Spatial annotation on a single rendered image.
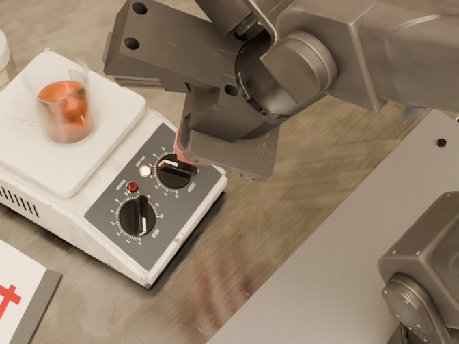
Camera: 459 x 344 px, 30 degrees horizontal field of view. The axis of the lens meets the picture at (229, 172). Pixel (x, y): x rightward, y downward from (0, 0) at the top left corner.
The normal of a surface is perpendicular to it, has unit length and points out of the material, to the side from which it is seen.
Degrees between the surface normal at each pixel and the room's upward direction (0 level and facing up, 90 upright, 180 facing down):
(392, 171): 5
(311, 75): 94
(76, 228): 90
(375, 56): 92
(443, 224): 53
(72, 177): 0
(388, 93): 97
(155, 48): 31
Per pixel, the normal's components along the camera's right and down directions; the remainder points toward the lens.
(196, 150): 0.42, -0.25
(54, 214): -0.54, 0.70
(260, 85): -0.73, 0.47
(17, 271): 0.60, -0.27
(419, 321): -0.70, 0.63
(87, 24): -0.01, -0.56
